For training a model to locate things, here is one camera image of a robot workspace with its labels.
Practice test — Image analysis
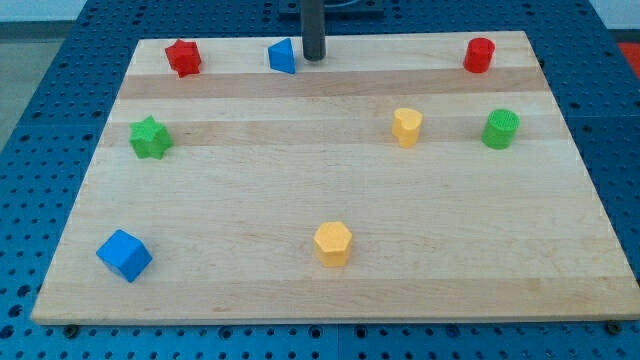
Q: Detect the blue triangle block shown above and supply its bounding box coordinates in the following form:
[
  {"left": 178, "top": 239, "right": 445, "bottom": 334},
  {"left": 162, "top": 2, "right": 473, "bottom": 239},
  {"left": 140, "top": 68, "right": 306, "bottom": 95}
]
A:
[{"left": 267, "top": 38, "right": 296, "bottom": 74}]

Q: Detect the blue cube block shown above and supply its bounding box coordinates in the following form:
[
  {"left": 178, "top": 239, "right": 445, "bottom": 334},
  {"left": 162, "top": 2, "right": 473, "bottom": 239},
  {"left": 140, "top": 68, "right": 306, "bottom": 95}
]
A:
[{"left": 96, "top": 229, "right": 152, "bottom": 283}]

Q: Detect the yellow hexagon block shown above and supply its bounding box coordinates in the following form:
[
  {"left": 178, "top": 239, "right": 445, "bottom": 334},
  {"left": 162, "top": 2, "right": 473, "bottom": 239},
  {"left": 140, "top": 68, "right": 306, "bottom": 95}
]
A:
[{"left": 313, "top": 221, "right": 353, "bottom": 268}]

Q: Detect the wooden board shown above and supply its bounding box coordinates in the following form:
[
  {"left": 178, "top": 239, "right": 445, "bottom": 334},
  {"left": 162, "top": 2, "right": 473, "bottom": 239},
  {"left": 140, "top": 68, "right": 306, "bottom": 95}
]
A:
[{"left": 32, "top": 31, "right": 639, "bottom": 326}]

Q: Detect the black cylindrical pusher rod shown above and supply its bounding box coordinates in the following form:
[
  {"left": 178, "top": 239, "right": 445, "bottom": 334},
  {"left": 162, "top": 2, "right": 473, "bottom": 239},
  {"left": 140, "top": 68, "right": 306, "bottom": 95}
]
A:
[{"left": 300, "top": 0, "right": 326, "bottom": 62}]

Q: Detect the green star block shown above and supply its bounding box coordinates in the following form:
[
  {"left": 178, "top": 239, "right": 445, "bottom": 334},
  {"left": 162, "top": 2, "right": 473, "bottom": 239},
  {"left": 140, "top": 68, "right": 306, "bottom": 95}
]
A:
[{"left": 129, "top": 116, "right": 173, "bottom": 159}]

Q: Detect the red star block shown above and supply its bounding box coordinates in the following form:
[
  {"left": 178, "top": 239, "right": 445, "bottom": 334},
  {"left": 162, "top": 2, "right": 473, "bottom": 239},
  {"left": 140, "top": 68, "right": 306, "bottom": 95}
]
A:
[{"left": 165, "top": 39, "right": 202, "bottom": 78}]

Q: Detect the green cylinder block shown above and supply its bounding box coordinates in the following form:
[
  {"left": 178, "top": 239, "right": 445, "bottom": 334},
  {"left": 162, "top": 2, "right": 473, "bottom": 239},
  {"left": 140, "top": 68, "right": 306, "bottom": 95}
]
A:
[{"left": 481, "top": 109, "right": 520, "bottom": 150}]

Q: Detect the red cylinder block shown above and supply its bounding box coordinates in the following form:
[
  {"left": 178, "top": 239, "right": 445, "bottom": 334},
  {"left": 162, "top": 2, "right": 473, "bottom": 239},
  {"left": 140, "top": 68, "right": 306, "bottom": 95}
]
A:
[{"left": 463, "top": 37, "right": 495, "bottom": 73}]

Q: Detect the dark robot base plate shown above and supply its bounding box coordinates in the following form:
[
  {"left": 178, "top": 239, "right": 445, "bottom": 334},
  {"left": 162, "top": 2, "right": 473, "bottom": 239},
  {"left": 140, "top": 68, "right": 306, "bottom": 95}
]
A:
[{"left": 275, "top": 0, "right": 384, "bottom": 19}]

